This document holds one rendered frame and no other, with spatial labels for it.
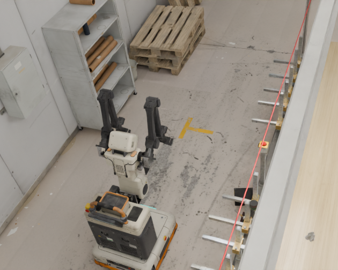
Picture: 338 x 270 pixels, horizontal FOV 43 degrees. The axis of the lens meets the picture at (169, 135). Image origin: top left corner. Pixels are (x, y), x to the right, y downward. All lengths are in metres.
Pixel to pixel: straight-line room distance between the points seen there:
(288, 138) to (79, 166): 3.84
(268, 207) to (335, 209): 2.01
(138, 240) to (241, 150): 1.96
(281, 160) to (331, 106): 2.71
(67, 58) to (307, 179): 2.90
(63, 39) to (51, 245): 2.20
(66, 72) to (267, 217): 3.95
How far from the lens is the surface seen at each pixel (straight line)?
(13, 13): 4.67
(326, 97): 4.49
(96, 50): 5.42
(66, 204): 5.01
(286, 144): 1.78
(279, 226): 1.64
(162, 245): 4.14
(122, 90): 6.05
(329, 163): 3.87
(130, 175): 3.64
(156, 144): 3.53
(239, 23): 7.46
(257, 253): 1.48
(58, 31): 4.86
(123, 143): 3.49
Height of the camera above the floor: 3.74
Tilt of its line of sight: 44 degrees down
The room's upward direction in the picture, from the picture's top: 10 degrees counter-clockwise
